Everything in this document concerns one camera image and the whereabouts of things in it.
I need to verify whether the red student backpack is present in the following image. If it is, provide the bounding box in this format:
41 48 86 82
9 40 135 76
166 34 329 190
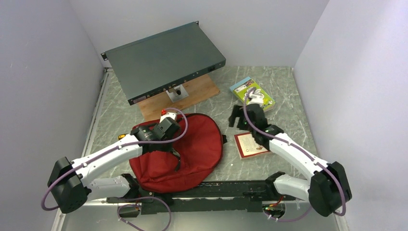
129 113 224 193

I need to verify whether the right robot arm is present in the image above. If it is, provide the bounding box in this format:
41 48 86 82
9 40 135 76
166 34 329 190
228 104 352 217

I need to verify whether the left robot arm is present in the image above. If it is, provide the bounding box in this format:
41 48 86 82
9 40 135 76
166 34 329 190
47 117 185 214

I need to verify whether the green illustrated book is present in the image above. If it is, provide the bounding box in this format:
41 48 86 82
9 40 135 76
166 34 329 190
229 77 276 112

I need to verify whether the wooden board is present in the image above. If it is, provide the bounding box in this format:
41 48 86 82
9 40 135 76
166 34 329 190
137 74 220 121

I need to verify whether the light blue book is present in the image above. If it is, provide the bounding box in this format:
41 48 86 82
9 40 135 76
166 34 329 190
229 77 254 93

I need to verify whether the red bordered book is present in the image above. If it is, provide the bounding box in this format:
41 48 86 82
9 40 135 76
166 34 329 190
234 132 270 160

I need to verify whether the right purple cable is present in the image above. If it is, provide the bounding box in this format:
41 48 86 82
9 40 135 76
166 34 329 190
242 88 347 223

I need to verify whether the purple cable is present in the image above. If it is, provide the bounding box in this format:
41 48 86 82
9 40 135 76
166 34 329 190
41 107 189 212
242 88 347 223

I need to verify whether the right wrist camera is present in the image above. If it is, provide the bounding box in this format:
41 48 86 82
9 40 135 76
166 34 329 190
246 93 265 107

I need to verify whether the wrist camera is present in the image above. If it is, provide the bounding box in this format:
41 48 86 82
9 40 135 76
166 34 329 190
159 109 178 123
246 93 265 107

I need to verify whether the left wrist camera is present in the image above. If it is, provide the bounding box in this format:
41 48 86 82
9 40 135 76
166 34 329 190
159 109 178 123

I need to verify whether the metal stand bracket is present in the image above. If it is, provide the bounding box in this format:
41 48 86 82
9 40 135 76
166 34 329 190
166 84 189 103

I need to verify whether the grey rack-mount device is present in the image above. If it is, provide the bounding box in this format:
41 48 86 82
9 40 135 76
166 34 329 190
101 21 226 105

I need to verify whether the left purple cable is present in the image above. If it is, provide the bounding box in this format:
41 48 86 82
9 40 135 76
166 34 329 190
41 107 189 212

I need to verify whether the aluminium frame rail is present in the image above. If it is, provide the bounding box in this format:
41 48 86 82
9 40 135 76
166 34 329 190
81 67 113 157

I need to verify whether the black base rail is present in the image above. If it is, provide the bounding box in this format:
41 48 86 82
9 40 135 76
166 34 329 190
106 180 295 215

